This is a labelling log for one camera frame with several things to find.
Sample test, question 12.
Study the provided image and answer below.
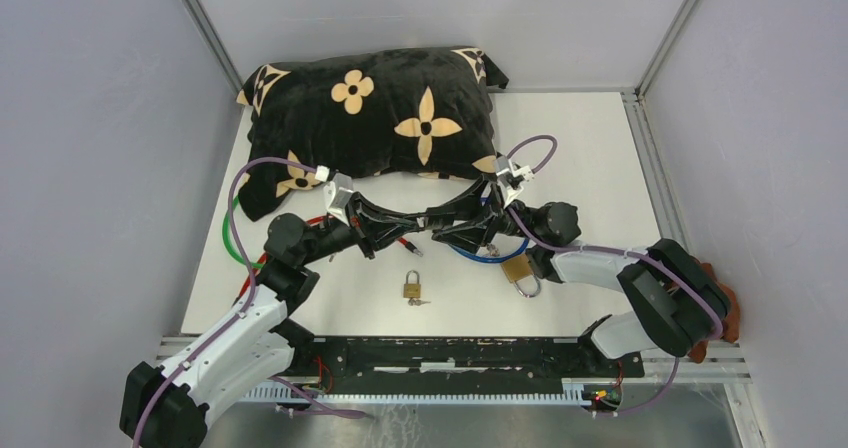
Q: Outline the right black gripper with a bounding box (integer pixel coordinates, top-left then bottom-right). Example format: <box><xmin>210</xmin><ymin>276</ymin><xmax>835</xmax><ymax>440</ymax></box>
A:
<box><xmin>429</xmin><ymin>174</ymin><xmax>539</xmax><ymax>256</ymax></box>

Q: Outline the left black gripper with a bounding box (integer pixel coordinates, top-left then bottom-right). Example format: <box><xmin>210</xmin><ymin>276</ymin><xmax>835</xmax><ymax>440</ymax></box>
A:
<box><xmin>299</xmin><ymin>190</ymin><xmax>419</xmax><ymax>266</ymax></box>

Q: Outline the blue cable lock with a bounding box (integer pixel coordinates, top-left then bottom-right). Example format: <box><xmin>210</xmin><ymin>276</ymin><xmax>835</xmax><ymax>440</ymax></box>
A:
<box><xmin>451</xmin><ymin>238</ymin><xmax>529</xmax><ymax>264</ymax></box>

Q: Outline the large brass padlock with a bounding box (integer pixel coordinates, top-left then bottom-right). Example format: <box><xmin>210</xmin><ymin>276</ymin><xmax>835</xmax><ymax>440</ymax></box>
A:
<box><xmin>500</xmin><ymin>254</ymin><xmax>542</xmax><ymax>299</ymax></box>

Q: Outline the small brass padlock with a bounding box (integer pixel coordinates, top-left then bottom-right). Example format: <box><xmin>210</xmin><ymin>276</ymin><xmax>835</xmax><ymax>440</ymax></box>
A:
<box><xmin>402</xmin><ymin>270</ymin><xmax>428</xmax><ymax>306</ymax></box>

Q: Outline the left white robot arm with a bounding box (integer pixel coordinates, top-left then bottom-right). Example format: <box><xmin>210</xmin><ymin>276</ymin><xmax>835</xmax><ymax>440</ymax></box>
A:
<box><xmin>119</xmin><ymin>194</ymin><xmax>424</xmax><ymax>447</ymax></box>

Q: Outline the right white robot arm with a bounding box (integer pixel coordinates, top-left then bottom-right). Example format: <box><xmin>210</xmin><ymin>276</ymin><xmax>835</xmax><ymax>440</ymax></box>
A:
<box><xmin>424</xmin><ymin>180</ymin><xmax>734</xmax><ymax>376</ymax></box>

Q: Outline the black floral pillow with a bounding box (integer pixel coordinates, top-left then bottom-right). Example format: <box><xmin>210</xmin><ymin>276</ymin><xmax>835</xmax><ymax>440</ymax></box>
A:
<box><xmin>237</xmin><ymin>46</ymin><xmax>509</xmax><ymax>221</ymax></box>

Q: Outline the brown cloth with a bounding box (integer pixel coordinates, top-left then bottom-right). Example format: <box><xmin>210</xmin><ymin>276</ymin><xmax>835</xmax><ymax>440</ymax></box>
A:
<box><xmin>688</xmin><ymin>262</ymin><xmax>742</xmax><ymax>365</ymax></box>

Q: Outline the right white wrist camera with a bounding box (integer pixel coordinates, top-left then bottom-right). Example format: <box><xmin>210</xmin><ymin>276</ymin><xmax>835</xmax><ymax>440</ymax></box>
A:
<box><xmin>494</xmin><ymin>156</ymin><xmax>535</xmax><ymax>208</ymax></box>

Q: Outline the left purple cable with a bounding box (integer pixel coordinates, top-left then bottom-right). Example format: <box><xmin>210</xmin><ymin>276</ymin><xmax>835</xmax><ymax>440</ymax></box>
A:
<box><xmin>131</xmin><ymin>156</ymin><xmax>333</xmax><ymax>448</ymax></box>

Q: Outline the purple cable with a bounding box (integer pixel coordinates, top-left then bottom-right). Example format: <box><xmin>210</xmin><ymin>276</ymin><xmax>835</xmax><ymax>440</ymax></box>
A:
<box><xmin>131</xmin><ymin>156</ymin><xmax>333</xmax><ymax>448</ymax></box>
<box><xmin>504</xmin><ymin>134</ymin><xmax>725</xmax><ymax>340</ymax></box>

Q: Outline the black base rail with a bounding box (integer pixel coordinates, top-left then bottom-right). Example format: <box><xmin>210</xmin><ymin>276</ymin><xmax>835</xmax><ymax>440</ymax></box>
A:
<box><xmin>282</xmin><ymin>336</ymin><xmax>645</xmax><ymax>403</ymax></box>

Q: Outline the green cable lock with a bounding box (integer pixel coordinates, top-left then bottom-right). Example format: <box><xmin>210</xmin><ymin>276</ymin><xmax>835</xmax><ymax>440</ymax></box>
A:
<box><xmin>221</xmin><ymin>196</ymin><xmax>264</xmax><ymax>270</ymax></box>

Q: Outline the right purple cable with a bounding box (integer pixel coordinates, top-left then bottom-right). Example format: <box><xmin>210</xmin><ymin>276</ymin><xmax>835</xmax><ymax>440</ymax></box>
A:
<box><xmin>504</xmin><ymin>134</ymin><xmax>725</xmax><ymax>340</ymax></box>

